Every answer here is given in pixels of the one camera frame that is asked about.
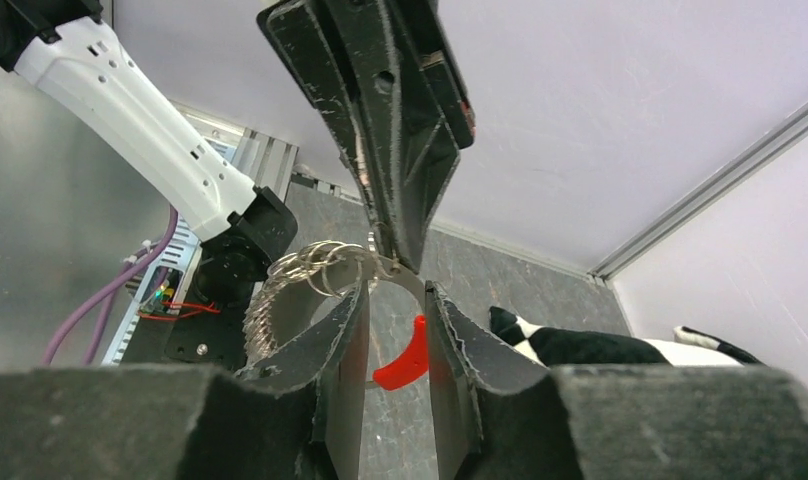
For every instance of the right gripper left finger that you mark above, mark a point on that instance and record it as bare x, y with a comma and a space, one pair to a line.
307, 410

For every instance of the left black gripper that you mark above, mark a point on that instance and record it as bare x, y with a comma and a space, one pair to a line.
383, 78

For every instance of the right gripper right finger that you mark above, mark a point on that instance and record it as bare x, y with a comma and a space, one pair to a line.
490, 405

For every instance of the metal keyring with red handle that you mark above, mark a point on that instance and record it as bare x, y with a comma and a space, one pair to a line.
308, 286

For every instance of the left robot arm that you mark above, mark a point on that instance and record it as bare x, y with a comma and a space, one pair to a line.
67, 51

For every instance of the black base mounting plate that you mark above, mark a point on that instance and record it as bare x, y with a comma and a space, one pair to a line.
203, 325

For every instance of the black white checkered pillow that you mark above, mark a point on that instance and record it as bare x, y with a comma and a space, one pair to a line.
551, 347

